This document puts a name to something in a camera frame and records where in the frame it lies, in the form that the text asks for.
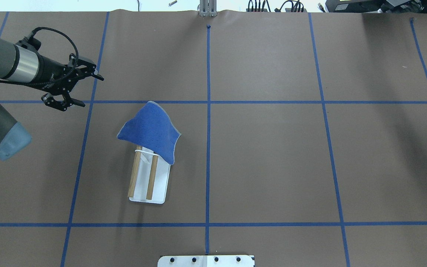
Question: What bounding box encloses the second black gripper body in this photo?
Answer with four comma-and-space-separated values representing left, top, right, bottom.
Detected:
36, 54, 76, 93

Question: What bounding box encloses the blue towel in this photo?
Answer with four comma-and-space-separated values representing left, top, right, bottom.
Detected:
117, 101, 181, 165

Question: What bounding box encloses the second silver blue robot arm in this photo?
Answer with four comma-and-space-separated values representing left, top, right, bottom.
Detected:
0, 27, 104, 162

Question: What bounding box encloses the white wooden towel rack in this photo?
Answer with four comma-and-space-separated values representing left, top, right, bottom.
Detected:
128, 145, 171, 205

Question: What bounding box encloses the black monitor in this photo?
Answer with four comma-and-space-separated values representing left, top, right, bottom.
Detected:
325, 0, 427, 14

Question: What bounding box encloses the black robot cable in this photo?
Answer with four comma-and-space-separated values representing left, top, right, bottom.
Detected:
0, 27, 80, 88

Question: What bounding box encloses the aluminium frame post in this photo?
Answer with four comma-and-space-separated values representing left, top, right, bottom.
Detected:
198, 0, 218, 17

